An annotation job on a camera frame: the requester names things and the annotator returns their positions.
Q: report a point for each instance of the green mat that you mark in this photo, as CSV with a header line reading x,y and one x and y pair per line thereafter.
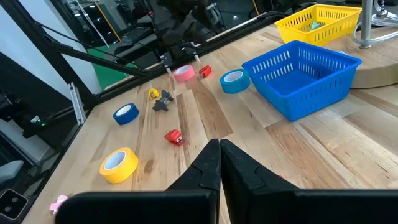
x,y
105,71

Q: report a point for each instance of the pink staple remover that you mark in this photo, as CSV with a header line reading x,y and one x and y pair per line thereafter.
x,y
57,203

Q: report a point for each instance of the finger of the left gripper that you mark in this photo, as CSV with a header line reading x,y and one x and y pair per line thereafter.
x,y
166,59
191,53

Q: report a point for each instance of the pink tape roll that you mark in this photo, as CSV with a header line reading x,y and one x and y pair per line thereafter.
x,y
186,76

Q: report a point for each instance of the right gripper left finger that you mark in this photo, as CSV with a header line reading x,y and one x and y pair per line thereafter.
x,y
205,174

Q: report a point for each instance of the white metal bracket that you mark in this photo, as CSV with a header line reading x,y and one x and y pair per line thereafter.
x,y
77,104

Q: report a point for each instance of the blue plastic basket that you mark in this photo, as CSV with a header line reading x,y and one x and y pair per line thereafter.
x,y
311,99

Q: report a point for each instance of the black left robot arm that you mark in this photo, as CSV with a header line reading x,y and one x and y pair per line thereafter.
x,y
186,12

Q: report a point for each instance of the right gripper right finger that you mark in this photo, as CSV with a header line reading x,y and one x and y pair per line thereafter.
x,y
248,186

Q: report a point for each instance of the teal staple remover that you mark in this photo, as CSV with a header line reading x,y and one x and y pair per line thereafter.
x,y
317,25

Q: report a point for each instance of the dark blue tape roll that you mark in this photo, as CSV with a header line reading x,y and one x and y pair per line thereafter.
x,y
122,119

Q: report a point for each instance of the yellow tape roll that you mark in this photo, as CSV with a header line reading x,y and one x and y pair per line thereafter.
x,y
124,174

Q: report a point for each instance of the light blue tape roll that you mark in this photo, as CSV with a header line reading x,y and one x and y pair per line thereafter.
x,y
230,87

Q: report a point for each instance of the round wooden lamp base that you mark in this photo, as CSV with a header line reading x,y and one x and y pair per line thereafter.
x,y
379,62

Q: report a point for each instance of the yellow plastic basket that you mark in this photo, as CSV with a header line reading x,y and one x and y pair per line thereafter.
x,y
295,31

